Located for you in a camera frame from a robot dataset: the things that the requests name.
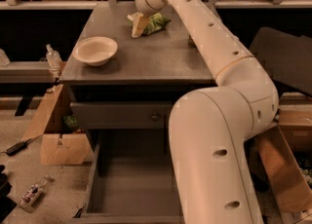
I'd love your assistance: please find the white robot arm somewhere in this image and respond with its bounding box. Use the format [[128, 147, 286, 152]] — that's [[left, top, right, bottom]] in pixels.
[[136, 0, 279, 224]]

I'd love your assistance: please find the grey drawer cabinet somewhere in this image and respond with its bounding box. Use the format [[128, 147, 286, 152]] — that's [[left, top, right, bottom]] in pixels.
[[60, 2, 215, 146]]

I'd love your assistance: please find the closed grey top drawer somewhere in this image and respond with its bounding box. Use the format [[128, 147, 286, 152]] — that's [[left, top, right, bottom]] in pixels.
[[70, 101, 172, 130]]

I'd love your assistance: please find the open grey middle drawer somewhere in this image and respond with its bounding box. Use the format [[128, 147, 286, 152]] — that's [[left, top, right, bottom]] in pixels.
[[68, 129, 184, 224]]

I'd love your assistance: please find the black power adapter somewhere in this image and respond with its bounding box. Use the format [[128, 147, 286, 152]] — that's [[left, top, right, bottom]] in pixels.
[[6, 139, 31, 156]]

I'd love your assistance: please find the white ceramic bowl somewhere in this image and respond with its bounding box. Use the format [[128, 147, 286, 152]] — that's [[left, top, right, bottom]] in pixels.
[[72, 36, 118, 66]]

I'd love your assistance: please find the clear plastic water bottle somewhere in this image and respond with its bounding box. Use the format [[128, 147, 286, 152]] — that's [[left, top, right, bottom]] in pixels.
[[46, 44, 61, 69]]

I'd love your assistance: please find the green jalapeno chip bag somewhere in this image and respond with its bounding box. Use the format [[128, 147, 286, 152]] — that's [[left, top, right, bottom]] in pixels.
[[127, 13, 171, 37]]

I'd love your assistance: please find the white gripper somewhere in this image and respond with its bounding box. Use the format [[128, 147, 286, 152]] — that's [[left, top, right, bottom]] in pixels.
[[132, 0, 167, 38]]

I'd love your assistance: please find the cardboard box on left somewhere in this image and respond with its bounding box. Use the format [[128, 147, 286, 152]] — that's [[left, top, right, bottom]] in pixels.
[[21, 85, 94, 166]]

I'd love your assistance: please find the plastic bottle on floor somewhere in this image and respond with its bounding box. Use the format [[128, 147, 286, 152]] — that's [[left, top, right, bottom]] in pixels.
[[19, 175, 53, 213]]

